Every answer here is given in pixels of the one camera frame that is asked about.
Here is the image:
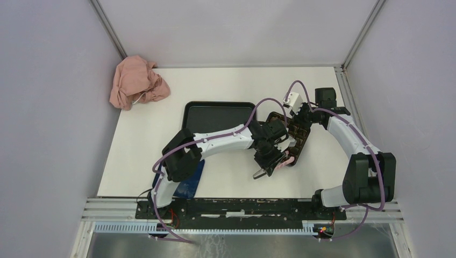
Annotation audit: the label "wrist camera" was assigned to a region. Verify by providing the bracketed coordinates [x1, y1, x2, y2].
[282, 92, 304, 115]
[277, 136, 296, 152]

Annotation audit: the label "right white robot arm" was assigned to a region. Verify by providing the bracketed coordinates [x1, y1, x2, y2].
[297, 88, 396, 219]

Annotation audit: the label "blue tin lid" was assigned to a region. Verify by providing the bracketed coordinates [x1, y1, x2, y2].
[152, 159, 206, 199]

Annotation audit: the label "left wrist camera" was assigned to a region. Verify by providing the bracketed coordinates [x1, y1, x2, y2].
[277, 136, 296, 152]

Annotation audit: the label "pink cat paw tongs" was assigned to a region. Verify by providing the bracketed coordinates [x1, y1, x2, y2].
[253, 151, 296, 180]

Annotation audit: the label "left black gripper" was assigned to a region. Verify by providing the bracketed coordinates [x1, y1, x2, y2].
[254, 140, 287, 177]

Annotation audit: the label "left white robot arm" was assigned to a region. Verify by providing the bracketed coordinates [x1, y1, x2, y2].
[148, 120, 296, 219]

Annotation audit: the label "black chocolate tray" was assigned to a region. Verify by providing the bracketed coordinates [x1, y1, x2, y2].
[181, 101, 255, 133]

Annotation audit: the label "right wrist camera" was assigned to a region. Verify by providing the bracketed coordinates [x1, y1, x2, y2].
[282, 92, 304, 115]

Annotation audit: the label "blue chocolate box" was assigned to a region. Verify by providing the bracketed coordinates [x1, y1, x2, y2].
[286, 118, 310, 167]

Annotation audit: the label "pink cloth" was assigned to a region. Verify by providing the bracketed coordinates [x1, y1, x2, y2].
[109, 55, 171, 111]

